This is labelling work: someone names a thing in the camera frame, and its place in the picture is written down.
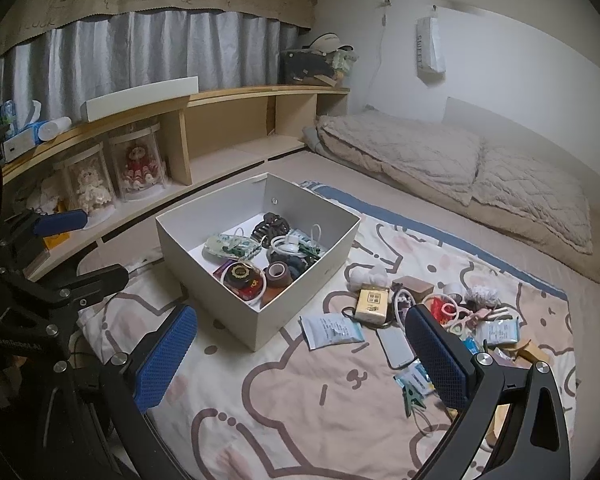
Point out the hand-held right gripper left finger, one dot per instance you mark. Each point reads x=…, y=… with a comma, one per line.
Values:
x=165, y=355

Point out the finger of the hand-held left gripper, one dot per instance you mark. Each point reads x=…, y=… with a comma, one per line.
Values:
x=95, y=280
x=62, y=222

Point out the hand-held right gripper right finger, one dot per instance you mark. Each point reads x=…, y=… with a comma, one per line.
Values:
x=435, y=360

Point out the white shoe box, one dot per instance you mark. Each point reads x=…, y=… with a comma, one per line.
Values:
x=220, y=270

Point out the green patterned packet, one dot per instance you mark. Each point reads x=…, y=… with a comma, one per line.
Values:
x=230, y=246

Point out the dark brown crocheted mat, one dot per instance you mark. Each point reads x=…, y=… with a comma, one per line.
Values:
x=269, y=227

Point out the blue white medicine pouch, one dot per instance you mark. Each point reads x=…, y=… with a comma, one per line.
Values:
x=296, y=236

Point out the blue snack packet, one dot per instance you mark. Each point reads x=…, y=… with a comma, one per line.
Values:
x=415, y=377

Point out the white flat case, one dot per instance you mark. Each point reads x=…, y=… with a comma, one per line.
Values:
x=396, y=349

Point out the green clothespin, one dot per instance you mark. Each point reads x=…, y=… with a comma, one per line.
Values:
x=412, y=400

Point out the red transparent object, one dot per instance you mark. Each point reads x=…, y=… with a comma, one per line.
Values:
x=432, y=305

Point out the small blue white packet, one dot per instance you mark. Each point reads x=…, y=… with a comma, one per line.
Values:
x=500, y=332

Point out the brown wooden box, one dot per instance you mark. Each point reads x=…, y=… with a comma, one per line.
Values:
x=412, y=286

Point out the white scrunchie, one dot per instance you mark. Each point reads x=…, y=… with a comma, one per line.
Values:
x=482, y=296

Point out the yellow tissue pack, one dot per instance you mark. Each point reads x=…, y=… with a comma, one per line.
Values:
x=372, y=305

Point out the white tissue box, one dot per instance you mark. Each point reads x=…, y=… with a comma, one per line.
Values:
x=25, y=140

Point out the white paper roll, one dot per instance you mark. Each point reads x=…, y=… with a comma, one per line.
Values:
x=55, y=127

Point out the red doll in clear case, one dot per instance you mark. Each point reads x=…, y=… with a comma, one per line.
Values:
x=137, y=162

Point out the white tissue wad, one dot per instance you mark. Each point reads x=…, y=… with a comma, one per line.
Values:
x=370, y=276

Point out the white blue sachet packet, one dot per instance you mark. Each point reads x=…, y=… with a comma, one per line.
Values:
x=332, y=331

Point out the red round tin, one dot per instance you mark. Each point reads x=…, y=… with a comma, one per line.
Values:
x=242, y=280

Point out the brown tape roll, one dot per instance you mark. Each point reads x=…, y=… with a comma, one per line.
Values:
x=277, y=275

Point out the long white box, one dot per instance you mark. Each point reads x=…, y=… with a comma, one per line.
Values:
x=140, y=97

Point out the dark scrunchie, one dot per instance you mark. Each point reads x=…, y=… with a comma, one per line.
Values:
x=297, y=266

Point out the grey curtain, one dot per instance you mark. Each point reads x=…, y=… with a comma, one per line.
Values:
x=130, y=55

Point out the wooden bedside shelf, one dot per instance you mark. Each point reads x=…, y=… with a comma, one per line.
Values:
x=230, y=125

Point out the black bag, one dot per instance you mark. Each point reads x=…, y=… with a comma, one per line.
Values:
x=307, y=67

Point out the white hanging bag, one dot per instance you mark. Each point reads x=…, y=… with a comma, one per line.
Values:
x=430, y=47

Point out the white cap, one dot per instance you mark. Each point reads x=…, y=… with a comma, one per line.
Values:
x=330, y=42

